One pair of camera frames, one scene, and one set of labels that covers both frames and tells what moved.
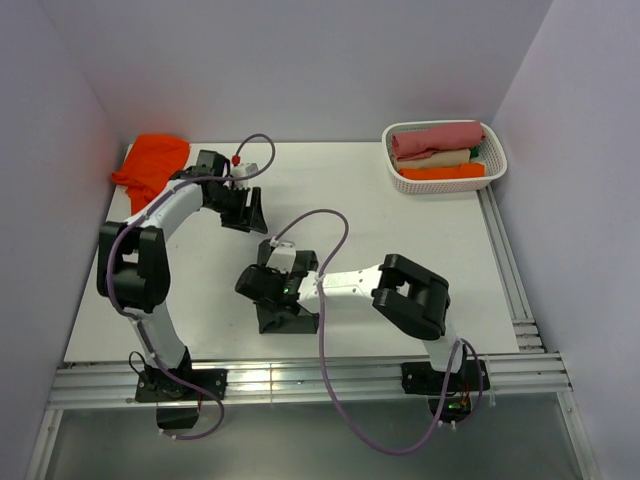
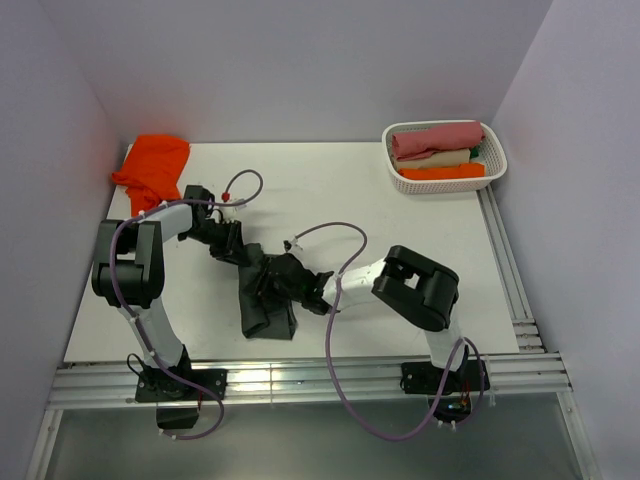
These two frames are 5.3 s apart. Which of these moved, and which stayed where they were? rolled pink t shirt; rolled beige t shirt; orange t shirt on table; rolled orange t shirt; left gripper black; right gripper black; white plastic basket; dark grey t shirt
Moved: left gripper black; right gripper black; dark grey t shirt
Stayed: white plastic basket; rolled beige t shirt; orange t shirt on table; rolled pink t shirt; rolled orange t shirt
